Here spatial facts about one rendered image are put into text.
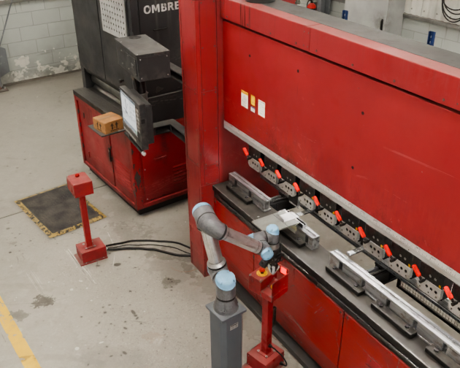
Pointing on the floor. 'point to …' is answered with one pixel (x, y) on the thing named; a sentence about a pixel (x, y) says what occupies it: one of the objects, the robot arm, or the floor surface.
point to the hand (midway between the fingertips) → (271, 273)
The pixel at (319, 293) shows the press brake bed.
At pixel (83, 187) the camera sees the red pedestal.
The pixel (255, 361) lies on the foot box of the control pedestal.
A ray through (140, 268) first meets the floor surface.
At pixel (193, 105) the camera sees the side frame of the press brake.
